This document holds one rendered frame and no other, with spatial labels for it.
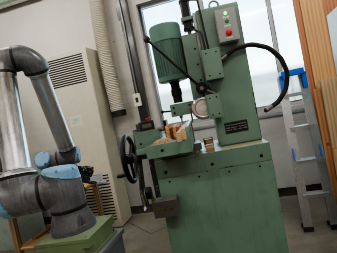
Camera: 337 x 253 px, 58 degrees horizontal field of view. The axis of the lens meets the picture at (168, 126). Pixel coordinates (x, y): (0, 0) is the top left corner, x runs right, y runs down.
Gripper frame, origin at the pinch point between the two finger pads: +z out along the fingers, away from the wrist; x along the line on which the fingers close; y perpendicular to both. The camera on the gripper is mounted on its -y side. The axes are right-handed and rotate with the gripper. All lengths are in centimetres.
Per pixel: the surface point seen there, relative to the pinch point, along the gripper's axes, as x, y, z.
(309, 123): 63, 53, 125
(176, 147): -31, 32, 39
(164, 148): -31, 31, 34
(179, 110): 2, 48, 35
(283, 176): 133, 0, 135
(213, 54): -14, 78, 48
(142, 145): -7.7, 26.4, 19.7
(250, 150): -16, 35, 74
